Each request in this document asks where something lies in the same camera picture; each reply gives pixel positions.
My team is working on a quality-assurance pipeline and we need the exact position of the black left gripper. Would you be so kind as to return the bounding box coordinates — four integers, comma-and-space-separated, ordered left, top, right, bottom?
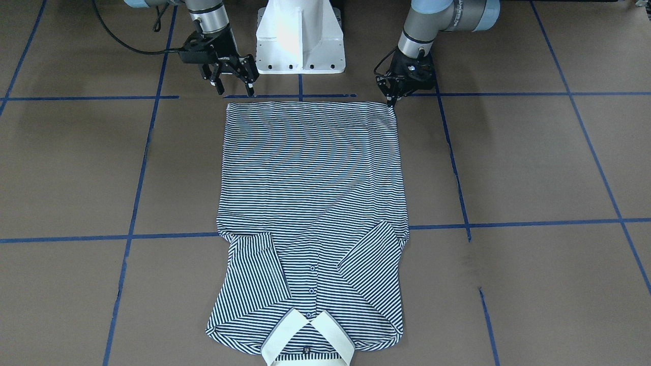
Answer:
379, 48, 436, 107

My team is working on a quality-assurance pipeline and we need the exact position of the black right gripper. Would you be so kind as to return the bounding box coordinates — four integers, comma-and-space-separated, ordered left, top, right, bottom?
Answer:
179, 29, 259, 97

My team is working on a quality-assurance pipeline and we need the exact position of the navy white striped polo shirt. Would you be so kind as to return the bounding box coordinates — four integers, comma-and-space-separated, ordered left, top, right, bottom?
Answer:
205, 102, 409, 365

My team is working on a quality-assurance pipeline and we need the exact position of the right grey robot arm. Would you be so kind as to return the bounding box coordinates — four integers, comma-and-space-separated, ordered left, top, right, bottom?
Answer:
125, 1, 259, 97

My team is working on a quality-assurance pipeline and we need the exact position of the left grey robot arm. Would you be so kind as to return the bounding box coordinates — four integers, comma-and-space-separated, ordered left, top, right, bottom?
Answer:
373, 1, 501, 107

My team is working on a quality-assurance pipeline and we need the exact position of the brown paper table cover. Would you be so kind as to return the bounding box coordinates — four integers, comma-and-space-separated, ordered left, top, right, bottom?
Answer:
2, 1, 649, 365

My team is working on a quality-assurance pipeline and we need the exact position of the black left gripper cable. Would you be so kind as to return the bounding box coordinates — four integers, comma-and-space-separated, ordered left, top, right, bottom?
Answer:
374, 48, 400, 84

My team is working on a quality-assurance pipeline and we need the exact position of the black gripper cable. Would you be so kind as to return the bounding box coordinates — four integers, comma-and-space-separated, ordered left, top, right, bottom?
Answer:
92, 0, 185, 55
374, 48, 400, 84

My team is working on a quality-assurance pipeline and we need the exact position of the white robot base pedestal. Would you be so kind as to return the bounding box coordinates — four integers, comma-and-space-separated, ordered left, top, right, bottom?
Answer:
255, 1, 346, 74

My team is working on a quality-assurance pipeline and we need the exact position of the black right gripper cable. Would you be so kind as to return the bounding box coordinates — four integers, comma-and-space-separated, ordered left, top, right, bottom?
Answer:
92, 0, 185, 55

